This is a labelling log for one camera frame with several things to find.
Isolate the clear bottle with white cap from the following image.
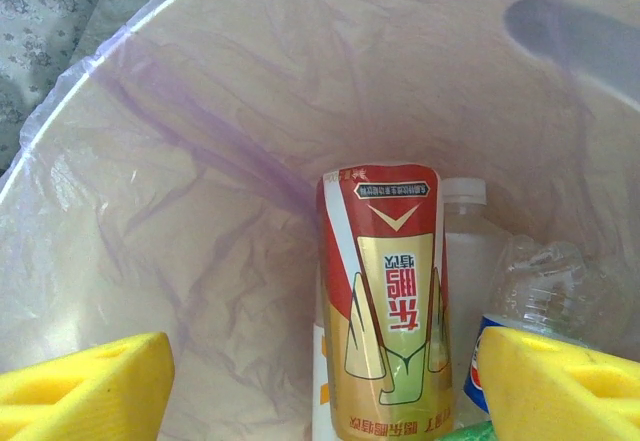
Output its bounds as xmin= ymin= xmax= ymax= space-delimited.
xmin=441 ymin=177 xmax=507 ymax=412

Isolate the blue label bottle blue cap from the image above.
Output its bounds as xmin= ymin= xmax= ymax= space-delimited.
xmin=462 ymin=235 xmax=636 ymax=412

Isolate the green plastic soda bottle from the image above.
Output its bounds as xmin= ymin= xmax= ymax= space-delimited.
xmin=434 ymin=420 xmax=497 ymax=441

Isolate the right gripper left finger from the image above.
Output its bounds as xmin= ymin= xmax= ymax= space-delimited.
xmin=0 ymin=331 xmax=176 ymax=441

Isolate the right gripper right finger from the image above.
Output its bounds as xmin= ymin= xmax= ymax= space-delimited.
xmin=478 ymin=325 xmax=640 ymax=441

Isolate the floral patterned backdrop cloth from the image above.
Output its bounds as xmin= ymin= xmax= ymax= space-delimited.
xmin=0 ymin=0 xmax=236 ymax=182

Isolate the white plastic waste bin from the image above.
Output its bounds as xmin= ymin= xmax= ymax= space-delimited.
xmin=0 ymin=0 xmax=640 ymax=441

